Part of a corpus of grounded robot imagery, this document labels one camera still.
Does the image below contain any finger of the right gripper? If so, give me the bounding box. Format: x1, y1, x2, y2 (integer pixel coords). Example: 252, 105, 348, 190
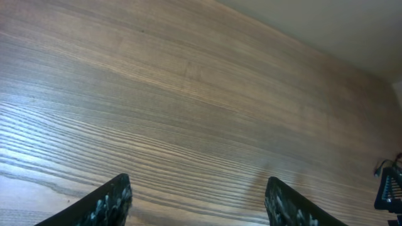
374, 167, 401, 213

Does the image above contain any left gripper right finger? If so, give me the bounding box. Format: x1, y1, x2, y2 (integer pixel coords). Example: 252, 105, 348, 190
264, 176, 346, 226

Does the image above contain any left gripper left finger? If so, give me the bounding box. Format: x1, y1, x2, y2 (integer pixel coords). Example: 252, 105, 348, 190
36, 173, 133, 226

